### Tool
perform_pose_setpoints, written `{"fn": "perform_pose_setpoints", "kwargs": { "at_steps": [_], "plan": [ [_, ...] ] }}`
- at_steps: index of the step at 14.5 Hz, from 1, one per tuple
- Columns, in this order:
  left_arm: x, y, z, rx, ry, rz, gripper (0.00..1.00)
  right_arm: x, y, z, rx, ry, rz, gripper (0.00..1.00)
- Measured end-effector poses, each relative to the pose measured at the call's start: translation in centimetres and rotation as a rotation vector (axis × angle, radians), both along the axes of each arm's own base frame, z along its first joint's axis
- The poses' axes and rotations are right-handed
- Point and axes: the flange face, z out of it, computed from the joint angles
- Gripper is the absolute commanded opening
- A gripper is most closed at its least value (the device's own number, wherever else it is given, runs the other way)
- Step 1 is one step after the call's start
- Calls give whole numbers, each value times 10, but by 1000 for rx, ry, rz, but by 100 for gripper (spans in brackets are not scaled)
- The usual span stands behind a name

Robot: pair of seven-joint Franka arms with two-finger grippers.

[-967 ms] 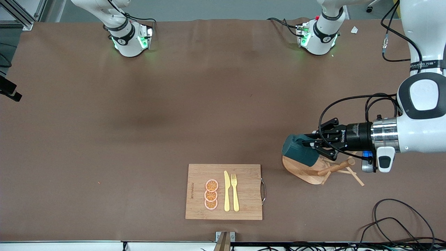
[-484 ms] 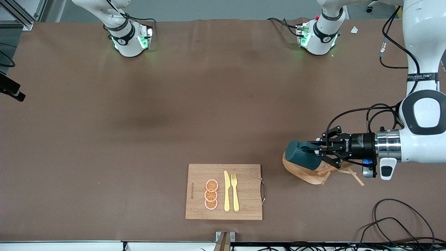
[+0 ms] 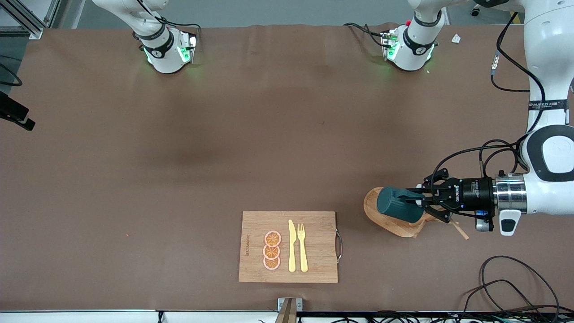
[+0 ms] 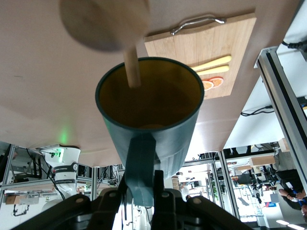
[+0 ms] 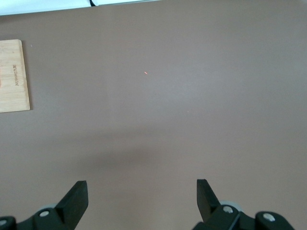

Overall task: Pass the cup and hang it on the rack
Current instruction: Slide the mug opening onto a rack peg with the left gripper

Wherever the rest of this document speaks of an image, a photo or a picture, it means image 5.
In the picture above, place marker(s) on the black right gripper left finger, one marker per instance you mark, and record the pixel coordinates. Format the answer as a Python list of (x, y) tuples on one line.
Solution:
[(69, 206)]

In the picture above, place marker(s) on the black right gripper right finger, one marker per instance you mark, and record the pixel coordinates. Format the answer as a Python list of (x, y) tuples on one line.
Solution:
[(211, 210)]

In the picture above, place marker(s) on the bamboo cutting board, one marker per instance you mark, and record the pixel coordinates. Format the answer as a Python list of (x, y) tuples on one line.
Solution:
[(14, 95)]

